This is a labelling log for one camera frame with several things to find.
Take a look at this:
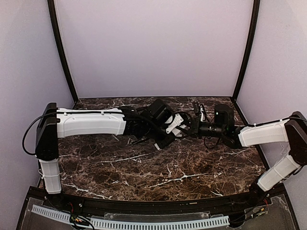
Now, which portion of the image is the white remote battery cover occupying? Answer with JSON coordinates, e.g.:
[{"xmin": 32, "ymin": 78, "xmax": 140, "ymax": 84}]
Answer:
[{"xmin": 172, "ymin": 125, "xmax": 189, "ymax": 138}]

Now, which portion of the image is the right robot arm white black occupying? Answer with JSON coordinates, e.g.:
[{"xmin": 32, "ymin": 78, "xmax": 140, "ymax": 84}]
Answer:
[{"xmin": 192, "ymin": 103, "xmax": 307, "ymax": 192}]

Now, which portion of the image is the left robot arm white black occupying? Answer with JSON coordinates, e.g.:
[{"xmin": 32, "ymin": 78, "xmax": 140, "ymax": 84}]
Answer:
[{"xmin": 32, "ymin": 99, "xmax": 183, "ymax": 195}]

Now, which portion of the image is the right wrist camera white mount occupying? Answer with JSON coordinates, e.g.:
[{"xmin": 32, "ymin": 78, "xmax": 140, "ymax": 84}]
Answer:
[{"xmin": 193, "ymin": 102, "xmax": 207, "ymax": 122}]

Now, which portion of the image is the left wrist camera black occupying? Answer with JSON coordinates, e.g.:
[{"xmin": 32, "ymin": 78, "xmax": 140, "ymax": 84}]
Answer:
[{"xmin": 166, "ymin": 113, "xmax": 184, "ymax": 134}]

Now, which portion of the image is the black front rail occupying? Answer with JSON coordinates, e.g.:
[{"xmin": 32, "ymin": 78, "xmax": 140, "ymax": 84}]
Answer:
[{"xmin": 62, "ymin": 194, "xmax": 251, "ymax": 215}]

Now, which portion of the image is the grey slotted cable duct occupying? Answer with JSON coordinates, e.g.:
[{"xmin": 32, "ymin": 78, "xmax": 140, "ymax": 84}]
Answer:
[{"xmin": 31, "ymin": 205, "xmax": 230, "ymax": 230}]

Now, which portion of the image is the right black frame post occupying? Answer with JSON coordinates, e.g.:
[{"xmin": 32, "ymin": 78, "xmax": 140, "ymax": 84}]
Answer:
[{"xmin": 232, "ymin": 0, "xmax": 260, "ymax": 101}]

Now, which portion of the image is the black frame post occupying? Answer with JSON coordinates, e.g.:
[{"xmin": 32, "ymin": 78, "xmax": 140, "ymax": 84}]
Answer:
[
  {"xmin": 232, "ymin": 0, "xmax": 260, "ymax": 101},
  {"xmin": 47, "ymin": 0, "xmax": 79, "ymax": 103}
]

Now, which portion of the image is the left black frame post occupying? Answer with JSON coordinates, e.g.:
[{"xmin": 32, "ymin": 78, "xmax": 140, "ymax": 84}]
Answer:
[{"xmin": 47, "ymin": 0, "xmax": 79, "ymax": 103}]

